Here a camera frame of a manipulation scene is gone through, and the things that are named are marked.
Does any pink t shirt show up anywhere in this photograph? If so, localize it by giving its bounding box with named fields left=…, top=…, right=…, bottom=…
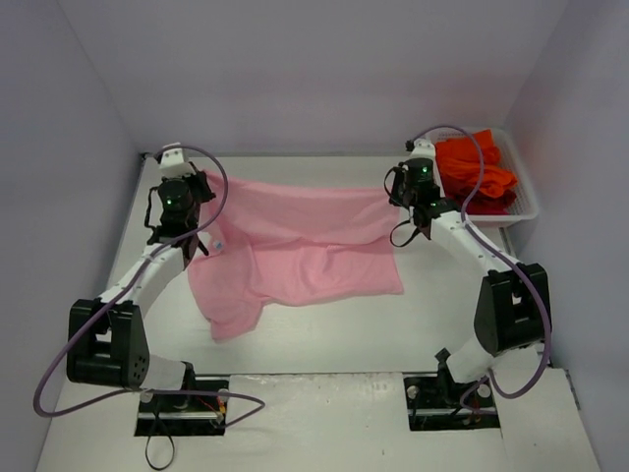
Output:
left=187, top=173, right=404, bottom=342

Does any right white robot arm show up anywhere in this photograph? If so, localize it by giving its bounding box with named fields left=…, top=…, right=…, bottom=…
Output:
left=384, top=157, right=551, bottom=405

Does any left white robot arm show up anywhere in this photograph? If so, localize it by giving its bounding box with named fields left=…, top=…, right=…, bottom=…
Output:
left=66, top=164, right=215, bottom=413

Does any orange t shirt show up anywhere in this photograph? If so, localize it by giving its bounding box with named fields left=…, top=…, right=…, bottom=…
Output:
left=435, top=129, right=518, bottom=201

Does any dark red t shirt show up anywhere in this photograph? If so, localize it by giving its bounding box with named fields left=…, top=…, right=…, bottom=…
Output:
left=446, top=188, right=516, bottom=215

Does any white plastic basket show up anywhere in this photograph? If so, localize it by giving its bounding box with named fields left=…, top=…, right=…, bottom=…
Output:
left=426, top=127, right=539, bottom=228

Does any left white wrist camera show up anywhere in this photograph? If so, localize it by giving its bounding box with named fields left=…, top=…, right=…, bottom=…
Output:
left=156, top=143, right=194, bottom=179

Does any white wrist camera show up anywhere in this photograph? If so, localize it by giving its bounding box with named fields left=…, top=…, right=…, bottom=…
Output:
left=405, top=138, right=436, bottom=161
left=156, top=143, right=194, bottom=179

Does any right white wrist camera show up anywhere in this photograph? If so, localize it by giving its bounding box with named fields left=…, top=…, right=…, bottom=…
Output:
left=405, top=138, right=436, bottom=161

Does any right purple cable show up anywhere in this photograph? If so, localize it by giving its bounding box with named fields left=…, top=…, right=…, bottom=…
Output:
left=405, top=123, right=553, bottom=411

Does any purple cable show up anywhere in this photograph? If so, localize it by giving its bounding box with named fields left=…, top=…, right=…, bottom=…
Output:
left=32, top=145, right=265, bottom=429
left=405, top=123, right=553, bottom=411

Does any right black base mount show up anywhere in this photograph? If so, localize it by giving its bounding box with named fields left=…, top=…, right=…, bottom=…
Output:
left=403, top=374, right=500, bottom=432

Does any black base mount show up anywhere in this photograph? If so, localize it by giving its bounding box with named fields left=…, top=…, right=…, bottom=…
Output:
left=134, top=393, right=228, bottom=438
left=403, top=374, right=500, bottom=432

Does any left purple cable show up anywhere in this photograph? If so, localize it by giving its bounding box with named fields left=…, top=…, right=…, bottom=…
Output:
left=32, top=145, right=265, bottom=429

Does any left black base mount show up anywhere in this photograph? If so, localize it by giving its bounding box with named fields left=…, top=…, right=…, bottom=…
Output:
left=134, top=393, right=228, bottom=438

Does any thin black cable loop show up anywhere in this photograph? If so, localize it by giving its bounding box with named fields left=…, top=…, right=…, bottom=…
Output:
left=143, top=408, right=176, bottom=469

